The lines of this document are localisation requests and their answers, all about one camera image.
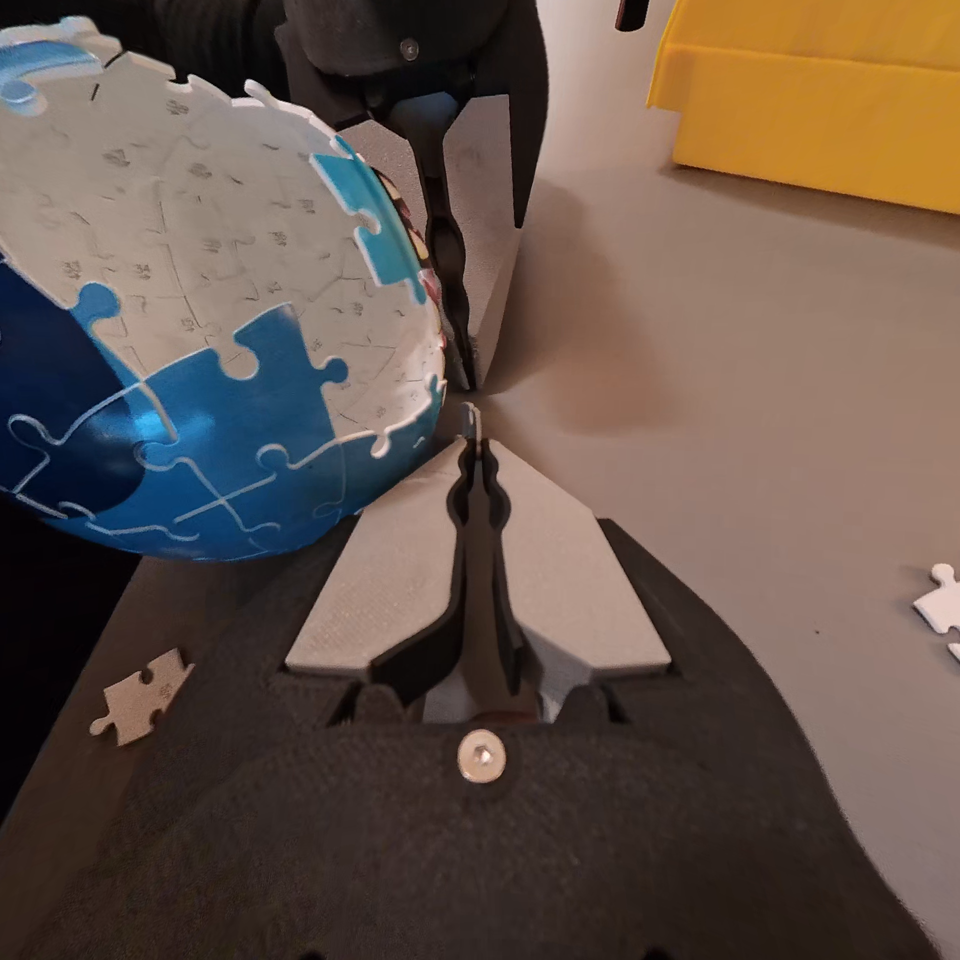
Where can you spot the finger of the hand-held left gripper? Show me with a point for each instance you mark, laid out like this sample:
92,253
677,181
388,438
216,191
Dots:
379,142
491,225

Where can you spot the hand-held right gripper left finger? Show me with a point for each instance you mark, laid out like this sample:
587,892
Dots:
375,585

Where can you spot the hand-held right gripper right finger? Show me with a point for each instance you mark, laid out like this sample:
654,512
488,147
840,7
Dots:
577,585

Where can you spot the blue puzzle piece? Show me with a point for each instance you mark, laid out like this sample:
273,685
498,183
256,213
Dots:
469,416

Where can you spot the blue and white puzzle ball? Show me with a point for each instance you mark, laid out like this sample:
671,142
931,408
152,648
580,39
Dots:
187,225

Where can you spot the person's left forearm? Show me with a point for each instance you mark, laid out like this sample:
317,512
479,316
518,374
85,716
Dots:
225,30

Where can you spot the yellow plastic bin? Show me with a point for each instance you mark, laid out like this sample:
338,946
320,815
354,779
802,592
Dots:
810,112

